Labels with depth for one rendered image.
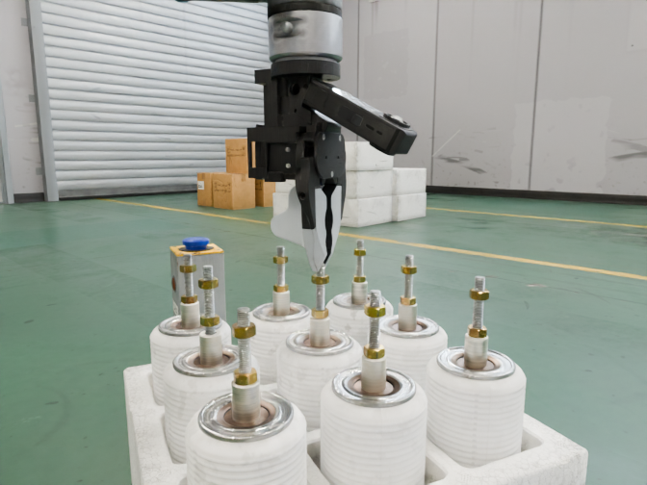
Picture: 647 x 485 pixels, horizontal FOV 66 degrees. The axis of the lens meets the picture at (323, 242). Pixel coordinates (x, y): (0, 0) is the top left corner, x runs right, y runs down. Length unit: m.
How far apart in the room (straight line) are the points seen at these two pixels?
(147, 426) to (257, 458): 0.21
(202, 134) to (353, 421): 6.13
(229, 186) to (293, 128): 3.81
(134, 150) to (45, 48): 1.27
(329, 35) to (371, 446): 0.37
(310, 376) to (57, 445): 0.53
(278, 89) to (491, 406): 0.37
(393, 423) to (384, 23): 6.63
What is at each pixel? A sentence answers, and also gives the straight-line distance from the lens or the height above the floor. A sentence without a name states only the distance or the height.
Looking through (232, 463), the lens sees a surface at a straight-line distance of 0.39.
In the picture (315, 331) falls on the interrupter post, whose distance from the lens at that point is 0.55.
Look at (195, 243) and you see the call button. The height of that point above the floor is 0.33.
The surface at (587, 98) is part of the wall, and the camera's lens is 5.62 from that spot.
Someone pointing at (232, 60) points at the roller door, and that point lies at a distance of 6.84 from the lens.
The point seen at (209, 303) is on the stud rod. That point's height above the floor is 0.31.
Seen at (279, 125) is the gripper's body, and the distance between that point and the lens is 0.53.
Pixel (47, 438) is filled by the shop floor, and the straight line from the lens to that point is 0.98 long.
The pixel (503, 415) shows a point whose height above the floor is 0.22.
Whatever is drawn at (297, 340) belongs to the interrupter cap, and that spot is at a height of 0.25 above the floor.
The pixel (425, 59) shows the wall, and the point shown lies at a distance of 6.48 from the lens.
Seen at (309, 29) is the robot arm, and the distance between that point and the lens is 0.51.
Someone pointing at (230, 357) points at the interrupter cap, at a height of 0.25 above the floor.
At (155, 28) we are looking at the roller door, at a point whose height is 1.86.
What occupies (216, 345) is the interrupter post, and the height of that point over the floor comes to 0.27.
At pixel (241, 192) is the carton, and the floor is 0.14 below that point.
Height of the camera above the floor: 0.46
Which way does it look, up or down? 10 degrees down
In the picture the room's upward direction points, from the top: straight up
